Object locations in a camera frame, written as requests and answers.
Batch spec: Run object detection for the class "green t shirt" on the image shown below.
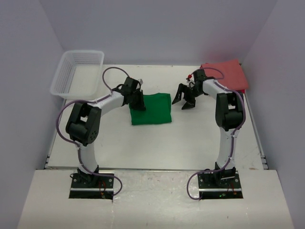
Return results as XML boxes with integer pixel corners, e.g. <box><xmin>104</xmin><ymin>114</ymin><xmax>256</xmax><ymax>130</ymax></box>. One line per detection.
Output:
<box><xmin>129</xmin><ymin>93</ymin><xmax>172</xmax><ymax>126</ymax></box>

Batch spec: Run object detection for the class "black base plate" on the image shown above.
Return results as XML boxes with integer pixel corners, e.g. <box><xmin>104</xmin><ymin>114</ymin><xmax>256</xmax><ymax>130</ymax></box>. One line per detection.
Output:
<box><xmin>197</xmin><ymin>172</ymin><xmax>243</xmax><ymax>200</ymax></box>
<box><xmin>69</xmin><ymin>173</ymin><xmax>114</xmax><ymax>200</ymax></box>

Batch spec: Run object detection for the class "white plastic basket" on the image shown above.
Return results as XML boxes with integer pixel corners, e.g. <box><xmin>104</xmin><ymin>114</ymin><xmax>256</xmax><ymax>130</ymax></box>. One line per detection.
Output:
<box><xmin>50</xmin><ymin>50</ymin><xmax>104</xmax><ymax>100</ymax></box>

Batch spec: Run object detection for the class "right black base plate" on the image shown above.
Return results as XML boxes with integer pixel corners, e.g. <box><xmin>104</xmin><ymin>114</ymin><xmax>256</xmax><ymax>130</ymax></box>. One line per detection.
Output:
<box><xmin>197</xmin><ymin>172</ymin><xmax>243</xmax><ymax>200</ymax></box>

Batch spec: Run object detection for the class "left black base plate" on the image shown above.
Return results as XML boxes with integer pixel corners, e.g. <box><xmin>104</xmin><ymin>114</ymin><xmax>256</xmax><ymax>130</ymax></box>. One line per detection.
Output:
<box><xmin>69</xmin><ymin>173</ymin><xmax>114</xmax><ymax>200</ymax></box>

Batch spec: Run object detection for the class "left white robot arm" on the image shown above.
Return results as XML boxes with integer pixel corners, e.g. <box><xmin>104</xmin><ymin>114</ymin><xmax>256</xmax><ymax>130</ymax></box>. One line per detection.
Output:
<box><xmin>65</xmin><ymin>77</ymin><xmax>146</xmax><ymax>187</ymax></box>

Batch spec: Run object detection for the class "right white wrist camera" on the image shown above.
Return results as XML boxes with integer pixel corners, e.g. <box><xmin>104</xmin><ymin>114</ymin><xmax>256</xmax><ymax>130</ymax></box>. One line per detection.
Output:
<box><xmin>186</xmin><ymin>74</ymin><xmax>195</xmax><ymax>88</ymax></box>

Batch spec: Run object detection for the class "folded pink t shirt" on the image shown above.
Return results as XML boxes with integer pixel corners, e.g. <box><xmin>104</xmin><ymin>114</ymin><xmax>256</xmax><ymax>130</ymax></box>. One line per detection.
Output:
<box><xmin>200</xmin><ymin>59</ymin><xmax>249</xmax><ymax>92</ymax></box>

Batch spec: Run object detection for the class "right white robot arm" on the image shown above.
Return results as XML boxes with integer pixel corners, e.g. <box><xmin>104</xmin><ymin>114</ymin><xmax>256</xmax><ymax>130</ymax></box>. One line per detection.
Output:
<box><xmin>172</xmin><ymin>69</ymin><xmax>245</xmax><ymax>187</ymax></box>

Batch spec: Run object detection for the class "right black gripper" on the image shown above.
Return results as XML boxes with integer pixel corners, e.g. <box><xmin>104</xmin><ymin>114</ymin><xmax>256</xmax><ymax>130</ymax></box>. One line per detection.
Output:
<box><xmin>173</xmin><ymin>84</ymin><xmax>206</xmax><ymax>111</ymax></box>

